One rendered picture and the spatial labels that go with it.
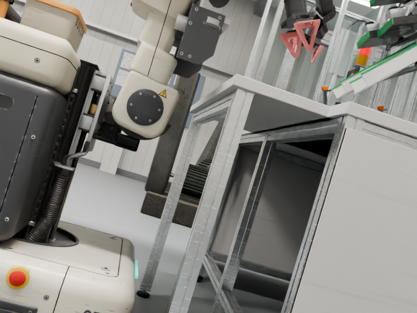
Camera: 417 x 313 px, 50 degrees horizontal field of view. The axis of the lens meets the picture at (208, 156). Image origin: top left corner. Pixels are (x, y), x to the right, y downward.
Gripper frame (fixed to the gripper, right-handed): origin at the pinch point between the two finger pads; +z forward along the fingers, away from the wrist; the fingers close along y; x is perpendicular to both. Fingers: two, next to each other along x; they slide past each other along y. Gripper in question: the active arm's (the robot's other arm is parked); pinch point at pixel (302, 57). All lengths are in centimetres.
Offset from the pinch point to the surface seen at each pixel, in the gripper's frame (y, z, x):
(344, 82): -2.8, 24.1, 37.6
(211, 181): 35, 73, 55
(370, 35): -5.7, 6.5, 41.7
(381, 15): -31.4, -34.7, 0.5
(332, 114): 13, 49, 66
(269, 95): 29, 49, 62
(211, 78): -71, -255, -660
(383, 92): -77, -33, -58
